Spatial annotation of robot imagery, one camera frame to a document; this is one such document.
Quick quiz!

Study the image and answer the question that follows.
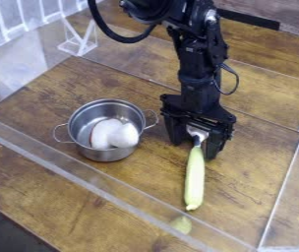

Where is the black bar on wall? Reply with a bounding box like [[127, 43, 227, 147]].
[[218, 9, 281, 31]]

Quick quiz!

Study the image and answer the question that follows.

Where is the small steel pot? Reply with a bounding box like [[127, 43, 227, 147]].
[[52, 98, 159, 162]]

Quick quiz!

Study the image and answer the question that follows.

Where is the clear acrylic enclosure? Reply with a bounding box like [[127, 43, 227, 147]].
[[0, 22, 299, 252]]

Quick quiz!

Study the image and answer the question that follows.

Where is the white mushroom toy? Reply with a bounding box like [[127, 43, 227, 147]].
[[89, 119, 139, 150]]

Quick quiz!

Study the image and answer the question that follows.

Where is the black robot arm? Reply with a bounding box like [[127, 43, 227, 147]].
[[120, 0, 237, 159]]

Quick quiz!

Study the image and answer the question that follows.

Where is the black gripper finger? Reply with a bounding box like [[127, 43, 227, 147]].
[[203, 126, 234, 159], [163, 113, 187, 146]]

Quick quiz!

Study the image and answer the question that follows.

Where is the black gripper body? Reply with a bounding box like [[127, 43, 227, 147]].
[[160, 79, 237, 128]]

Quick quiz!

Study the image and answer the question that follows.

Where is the black cable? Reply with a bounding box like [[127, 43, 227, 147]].
[[87, 0, 242, 96]]

